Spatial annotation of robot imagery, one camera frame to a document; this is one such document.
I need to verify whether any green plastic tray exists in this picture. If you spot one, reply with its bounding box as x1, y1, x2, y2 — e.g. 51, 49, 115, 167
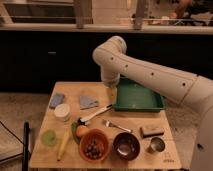
113, 78, 165, 113

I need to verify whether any small metal cup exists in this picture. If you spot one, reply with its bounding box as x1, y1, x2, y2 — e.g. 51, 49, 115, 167
148, 137, 165, 154

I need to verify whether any green leaf vegetable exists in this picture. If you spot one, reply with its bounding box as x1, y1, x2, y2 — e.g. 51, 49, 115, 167
71, 122, 80, 144

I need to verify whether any orange fruit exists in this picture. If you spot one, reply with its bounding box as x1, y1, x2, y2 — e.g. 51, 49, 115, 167
76, 125, 89, 138

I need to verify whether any blue-grey towel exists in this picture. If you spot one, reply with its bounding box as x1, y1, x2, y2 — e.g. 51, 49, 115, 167
79, 95, 99, 110

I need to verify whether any black pole stand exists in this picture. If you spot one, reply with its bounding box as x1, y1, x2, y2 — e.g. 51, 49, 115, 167
22, 122, 30, 171

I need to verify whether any white plastic cup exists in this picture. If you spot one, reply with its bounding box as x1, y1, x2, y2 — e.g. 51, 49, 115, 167
54, 103, 70, 122

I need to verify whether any metal fork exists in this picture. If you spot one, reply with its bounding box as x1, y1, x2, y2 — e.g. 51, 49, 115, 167
103, 120, 133, 133

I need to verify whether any dark purple bowl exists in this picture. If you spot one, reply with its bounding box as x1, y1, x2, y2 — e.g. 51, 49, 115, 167
113, 132, 140, 161

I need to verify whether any green plastic lid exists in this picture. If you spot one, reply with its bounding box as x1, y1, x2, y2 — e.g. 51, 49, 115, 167
41, 130, 56, 146

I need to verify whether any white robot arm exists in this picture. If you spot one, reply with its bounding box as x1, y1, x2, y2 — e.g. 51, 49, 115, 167
92, 36, 213, 171

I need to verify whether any brown block sponge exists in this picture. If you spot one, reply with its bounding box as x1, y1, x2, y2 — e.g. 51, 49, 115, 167
141, 125, 164, 138

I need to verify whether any orange bowl with grapes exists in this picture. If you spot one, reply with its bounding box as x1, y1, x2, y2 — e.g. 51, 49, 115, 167
79, 129, 110, 163

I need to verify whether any blue sponge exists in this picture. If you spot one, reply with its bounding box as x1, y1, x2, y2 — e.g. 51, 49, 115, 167
49, 93, 65, 109

